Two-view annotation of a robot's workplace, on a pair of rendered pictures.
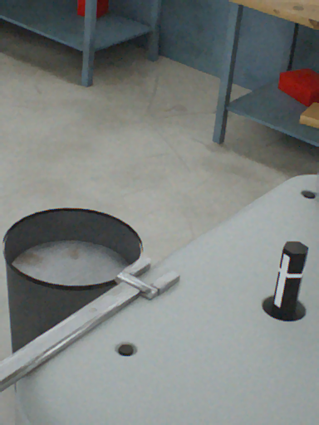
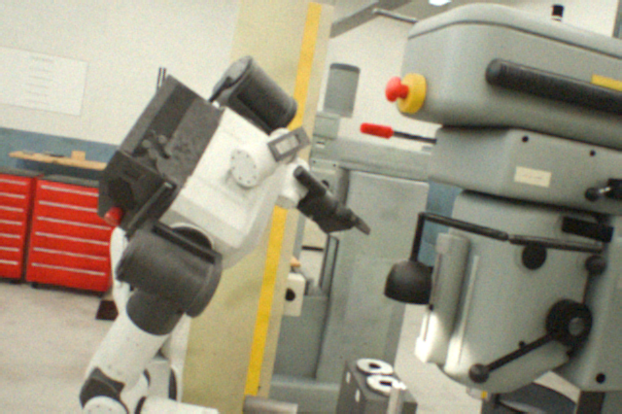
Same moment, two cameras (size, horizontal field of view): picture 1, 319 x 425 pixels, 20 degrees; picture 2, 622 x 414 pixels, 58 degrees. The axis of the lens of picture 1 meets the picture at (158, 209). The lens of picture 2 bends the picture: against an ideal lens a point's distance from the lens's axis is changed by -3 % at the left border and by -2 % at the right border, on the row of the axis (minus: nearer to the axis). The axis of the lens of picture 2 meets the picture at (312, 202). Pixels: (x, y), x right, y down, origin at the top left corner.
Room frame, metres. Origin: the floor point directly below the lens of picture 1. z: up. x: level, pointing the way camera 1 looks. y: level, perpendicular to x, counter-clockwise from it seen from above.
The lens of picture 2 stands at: (-0.33, -0.43, 1.65)
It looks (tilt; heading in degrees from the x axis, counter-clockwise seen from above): 5 degrees down; 38
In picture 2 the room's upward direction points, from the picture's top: 10 degrees clockwise
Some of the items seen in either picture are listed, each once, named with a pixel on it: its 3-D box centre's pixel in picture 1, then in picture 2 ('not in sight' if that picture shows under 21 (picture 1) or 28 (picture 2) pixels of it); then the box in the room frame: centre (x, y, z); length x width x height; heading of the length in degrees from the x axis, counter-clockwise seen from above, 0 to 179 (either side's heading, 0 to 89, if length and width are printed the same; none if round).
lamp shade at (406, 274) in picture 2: not in sight; (409, 278); (0.45, -0.03, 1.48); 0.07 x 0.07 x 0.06
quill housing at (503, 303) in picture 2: not in sight; (504, 290); (0.63, -0.12, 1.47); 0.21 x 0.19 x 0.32; 54
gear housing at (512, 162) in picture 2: not in sight; (548, 172); (0.66, -0.14, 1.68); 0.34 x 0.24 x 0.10; 144
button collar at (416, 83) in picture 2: not in sight; (411, 92); (0.44, 0.02, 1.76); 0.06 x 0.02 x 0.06; 54
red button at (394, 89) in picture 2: not in sight; (397, 89); (0.42, 0.03, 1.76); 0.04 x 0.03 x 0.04; 54
